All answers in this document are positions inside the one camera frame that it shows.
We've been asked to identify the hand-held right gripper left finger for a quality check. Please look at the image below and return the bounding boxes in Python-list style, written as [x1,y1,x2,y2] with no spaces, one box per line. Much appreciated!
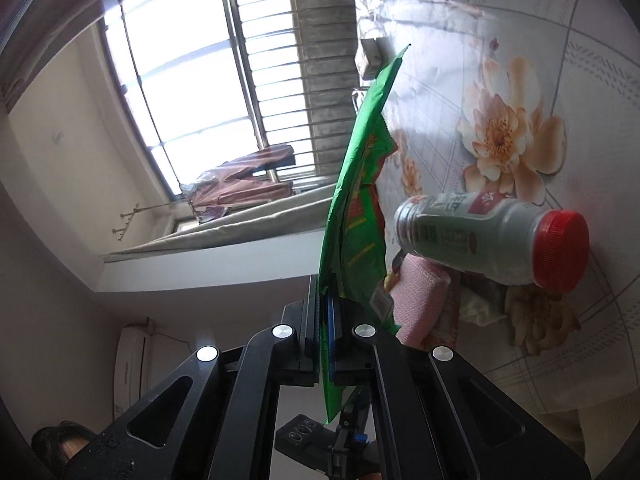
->
[64,275,323,480]

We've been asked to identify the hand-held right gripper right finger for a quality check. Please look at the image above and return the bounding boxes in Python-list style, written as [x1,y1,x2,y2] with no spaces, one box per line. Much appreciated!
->
[322,296,591,480]

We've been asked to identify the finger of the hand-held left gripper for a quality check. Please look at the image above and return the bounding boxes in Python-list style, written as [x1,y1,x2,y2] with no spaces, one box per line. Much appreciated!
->
[332,400,381,480]

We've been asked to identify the green snack bag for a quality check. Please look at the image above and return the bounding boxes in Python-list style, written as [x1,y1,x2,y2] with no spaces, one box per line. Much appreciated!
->
[318,44,412,426]

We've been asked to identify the pink knit cloth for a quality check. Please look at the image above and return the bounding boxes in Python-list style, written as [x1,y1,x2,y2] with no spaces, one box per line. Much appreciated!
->
[382,252,453,351]

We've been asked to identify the hanging pink clothes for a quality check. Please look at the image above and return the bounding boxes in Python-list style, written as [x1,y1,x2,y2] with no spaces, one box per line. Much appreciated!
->
[182,144,296,223]

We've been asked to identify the white bottle with red cap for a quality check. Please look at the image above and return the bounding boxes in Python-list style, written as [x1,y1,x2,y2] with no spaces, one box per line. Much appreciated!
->
[394,191,591,293]

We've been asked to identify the white air conditioner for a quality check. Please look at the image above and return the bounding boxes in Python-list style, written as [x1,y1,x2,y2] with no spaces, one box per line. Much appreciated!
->
[112,325,155,413]

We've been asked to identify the metal clothes hook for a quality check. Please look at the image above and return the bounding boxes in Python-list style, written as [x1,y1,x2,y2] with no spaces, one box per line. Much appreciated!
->
[112,202,193,238]

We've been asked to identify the person's head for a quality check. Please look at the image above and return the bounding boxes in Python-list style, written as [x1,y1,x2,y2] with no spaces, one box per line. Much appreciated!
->
[31,420,98,480]

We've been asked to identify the metal window railing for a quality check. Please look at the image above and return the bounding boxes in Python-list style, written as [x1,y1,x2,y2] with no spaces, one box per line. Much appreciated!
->
[220,0,371,183]

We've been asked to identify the small beige box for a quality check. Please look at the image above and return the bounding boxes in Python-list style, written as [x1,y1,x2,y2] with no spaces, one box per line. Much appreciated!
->
[357,35,391,81]

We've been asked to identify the glass window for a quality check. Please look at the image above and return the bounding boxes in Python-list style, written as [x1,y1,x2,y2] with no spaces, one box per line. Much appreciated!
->
[102,0,301,198]

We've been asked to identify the floral plastic tablecloth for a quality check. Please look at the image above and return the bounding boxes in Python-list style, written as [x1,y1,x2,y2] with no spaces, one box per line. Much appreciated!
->
[352,0,640,413]

